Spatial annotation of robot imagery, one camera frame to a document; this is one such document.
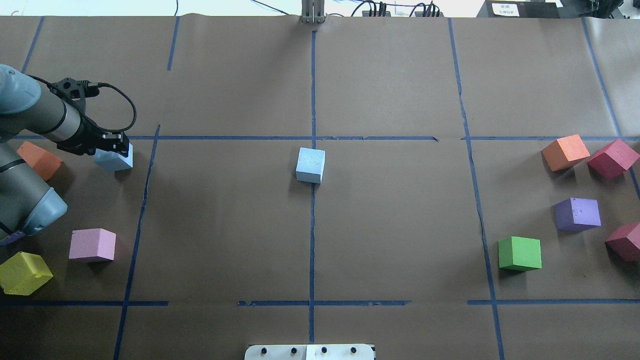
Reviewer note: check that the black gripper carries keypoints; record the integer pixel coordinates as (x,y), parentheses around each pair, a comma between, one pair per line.
(86,138)

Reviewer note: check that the light blue block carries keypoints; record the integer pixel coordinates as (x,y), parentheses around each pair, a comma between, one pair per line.
(113,162)
(310,165)

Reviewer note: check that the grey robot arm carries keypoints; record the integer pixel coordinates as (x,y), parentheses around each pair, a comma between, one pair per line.
(57,112)

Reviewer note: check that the orange foam block left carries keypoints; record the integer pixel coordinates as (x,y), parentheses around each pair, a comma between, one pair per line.
(43,162)

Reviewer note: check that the orange foam block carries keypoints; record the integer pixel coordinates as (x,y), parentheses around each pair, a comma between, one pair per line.
(565,152)
(43,162)

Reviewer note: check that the blue tape line left vertical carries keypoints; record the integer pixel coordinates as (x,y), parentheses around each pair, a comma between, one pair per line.
(134,253)

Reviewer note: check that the blue tape line vertical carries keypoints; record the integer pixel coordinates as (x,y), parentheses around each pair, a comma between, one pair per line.
(134,253)
(313,128)

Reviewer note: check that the blue tape line upper horizontal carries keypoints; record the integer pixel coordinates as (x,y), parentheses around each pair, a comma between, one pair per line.
(340,138)

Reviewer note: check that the pink foam block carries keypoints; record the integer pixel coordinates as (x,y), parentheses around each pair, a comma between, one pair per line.
(92,245)

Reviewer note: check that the purple foam block left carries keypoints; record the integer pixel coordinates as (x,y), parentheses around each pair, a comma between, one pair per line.
(12,238)

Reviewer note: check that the purple foam block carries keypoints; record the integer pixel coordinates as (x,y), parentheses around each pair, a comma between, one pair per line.
(12,238)
(577,214)

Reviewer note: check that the yellow-green foam block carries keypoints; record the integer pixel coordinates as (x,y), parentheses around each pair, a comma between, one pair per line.
(23,274)

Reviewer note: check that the blue tape line short upper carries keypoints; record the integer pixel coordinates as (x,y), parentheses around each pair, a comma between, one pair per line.
(174,40)

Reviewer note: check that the blue tape line centre vertical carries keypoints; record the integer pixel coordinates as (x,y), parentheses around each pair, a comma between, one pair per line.
(313,128)

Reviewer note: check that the white plate with knobs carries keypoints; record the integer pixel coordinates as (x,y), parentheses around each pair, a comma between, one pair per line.
(335,351)

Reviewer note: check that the black box with label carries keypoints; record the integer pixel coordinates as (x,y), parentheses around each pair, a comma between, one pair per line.
(525,9)

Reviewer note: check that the green foam block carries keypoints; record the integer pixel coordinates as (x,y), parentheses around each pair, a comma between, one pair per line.
(520,254)

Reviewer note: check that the orange foam block right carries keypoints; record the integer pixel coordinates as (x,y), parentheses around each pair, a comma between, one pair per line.
(565,152)

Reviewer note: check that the purple foam block right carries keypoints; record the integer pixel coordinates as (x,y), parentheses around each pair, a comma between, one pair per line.
(577,214)

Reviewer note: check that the maroon foam block upper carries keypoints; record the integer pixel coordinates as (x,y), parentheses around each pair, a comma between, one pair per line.
(613,160)

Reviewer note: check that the maroon foam block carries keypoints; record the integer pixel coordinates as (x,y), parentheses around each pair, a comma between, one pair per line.
(625,242)
(613,160)

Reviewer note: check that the maroon foam block lower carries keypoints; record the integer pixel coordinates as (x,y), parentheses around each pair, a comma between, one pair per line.
(625,242)

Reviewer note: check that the metal post at table edge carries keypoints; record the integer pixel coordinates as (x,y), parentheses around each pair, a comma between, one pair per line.
(313,11)

